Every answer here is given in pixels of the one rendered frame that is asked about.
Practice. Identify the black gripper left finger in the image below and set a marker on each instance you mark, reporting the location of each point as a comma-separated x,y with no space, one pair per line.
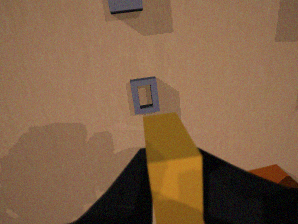
128,200

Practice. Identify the yellow rectangular block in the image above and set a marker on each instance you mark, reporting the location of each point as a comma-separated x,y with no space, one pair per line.
175,170

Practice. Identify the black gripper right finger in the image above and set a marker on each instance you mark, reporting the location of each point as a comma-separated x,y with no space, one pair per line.
232,195

